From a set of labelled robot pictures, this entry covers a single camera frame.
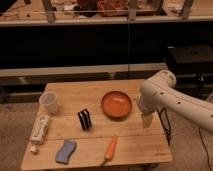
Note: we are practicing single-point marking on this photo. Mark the orange bowl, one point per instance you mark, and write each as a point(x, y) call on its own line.
point(116, 104)

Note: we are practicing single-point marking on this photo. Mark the yellowish translucent gripper tip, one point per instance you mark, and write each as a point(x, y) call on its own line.
point(147, 120)

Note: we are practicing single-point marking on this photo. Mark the black and white eraser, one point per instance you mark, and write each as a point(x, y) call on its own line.
point(85, 121)

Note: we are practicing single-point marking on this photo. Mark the orange carrot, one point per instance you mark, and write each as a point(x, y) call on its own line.
point(109, 153)

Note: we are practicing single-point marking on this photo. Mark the blue sponge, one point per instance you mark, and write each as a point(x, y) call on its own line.
point(64, 153)

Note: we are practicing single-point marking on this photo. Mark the black box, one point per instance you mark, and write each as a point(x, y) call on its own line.
point(190, 59)

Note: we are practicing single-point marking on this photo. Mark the white tube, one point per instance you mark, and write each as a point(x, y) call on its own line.
point(39, 133)

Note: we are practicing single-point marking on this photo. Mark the clear plastic cup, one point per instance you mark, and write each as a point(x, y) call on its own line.
point(48, 100)

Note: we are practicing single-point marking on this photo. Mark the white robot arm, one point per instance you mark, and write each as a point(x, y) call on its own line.
point(158, 91)

